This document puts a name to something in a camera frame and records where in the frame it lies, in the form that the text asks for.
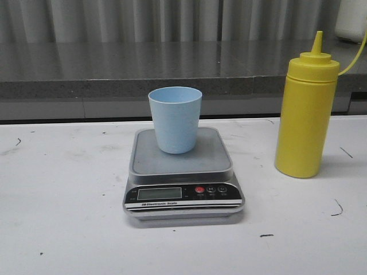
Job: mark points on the light blue plastic cup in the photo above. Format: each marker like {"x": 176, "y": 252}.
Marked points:
{"x": 175, "y": 112}

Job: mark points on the yellow squeeze bottle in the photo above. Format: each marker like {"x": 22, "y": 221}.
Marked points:
{"x": 308, "y": 97}

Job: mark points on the silver electronic kitchen scale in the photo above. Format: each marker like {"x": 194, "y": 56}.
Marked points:
{"x": 200, "y": 183}

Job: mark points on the white container in background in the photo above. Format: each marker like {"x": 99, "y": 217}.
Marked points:
{"x": 351, "y": 20}

